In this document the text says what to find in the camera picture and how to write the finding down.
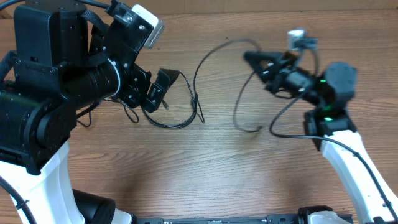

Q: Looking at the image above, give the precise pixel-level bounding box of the thin black USB cable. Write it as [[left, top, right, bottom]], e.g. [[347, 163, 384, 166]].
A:
[[192, 38, 264, 134]]

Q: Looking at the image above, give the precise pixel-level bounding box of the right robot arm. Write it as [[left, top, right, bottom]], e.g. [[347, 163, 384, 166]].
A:
[[244, 51, 397, 223]]

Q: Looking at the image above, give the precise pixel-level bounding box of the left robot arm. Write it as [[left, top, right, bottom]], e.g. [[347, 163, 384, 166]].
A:
[[1, 1, 178, 223]]

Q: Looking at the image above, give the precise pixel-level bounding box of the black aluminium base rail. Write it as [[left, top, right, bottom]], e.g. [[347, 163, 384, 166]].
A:
[[133, 205, 354, 224]]

